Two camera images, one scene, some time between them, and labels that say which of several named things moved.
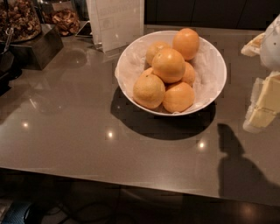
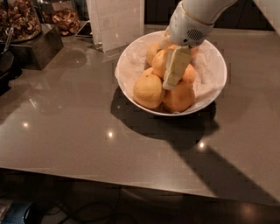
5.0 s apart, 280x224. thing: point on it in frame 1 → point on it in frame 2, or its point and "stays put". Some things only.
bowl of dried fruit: (66, 22) stays put
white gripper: (271, 46) → (186, 30)
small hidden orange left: (148, 71) stays put
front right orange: (178, 98) stays put
